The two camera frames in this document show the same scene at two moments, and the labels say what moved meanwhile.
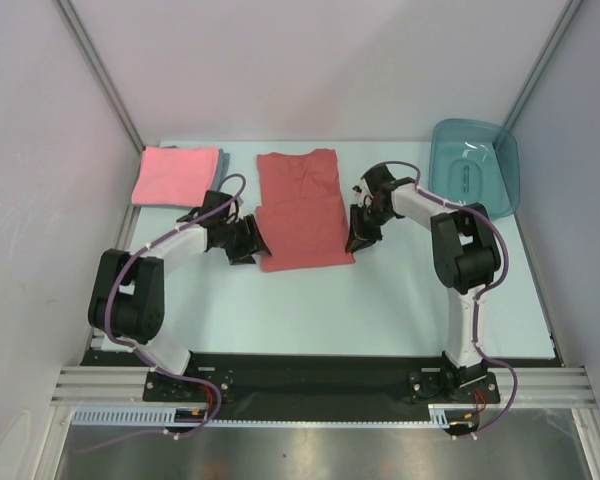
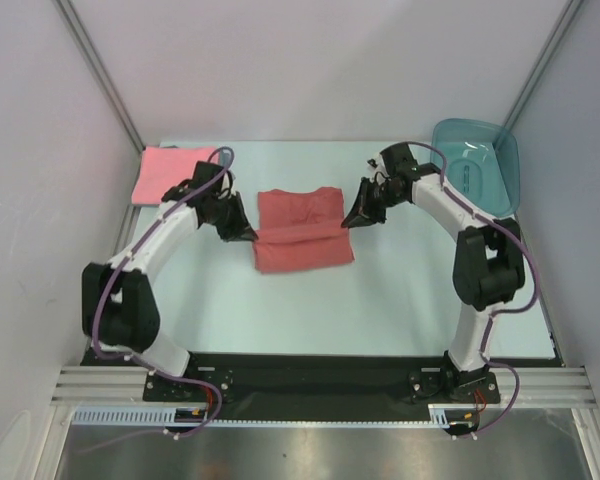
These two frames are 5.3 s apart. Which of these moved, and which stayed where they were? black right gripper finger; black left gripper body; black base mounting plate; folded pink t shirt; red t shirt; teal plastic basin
Moved: black right gripper finger; black left gripper body; red t shirt
Stayed: black base mounting plate; folded pink t shirt; teal plastic basin
